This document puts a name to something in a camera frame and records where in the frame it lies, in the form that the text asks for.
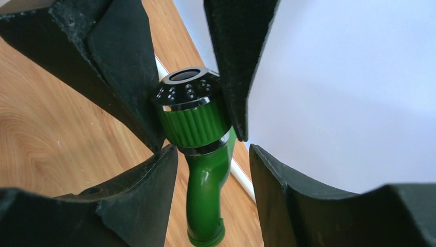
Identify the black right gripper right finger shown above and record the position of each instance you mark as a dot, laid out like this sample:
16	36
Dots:
296	210

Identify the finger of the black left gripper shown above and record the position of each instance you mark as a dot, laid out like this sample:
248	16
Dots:
102	49
238	32

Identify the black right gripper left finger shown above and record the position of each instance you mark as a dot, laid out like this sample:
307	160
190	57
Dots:
131	209

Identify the white PVC pipe frame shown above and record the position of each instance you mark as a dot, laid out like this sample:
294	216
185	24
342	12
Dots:
235	168

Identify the green water faucet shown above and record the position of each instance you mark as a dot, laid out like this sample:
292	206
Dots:
194	117

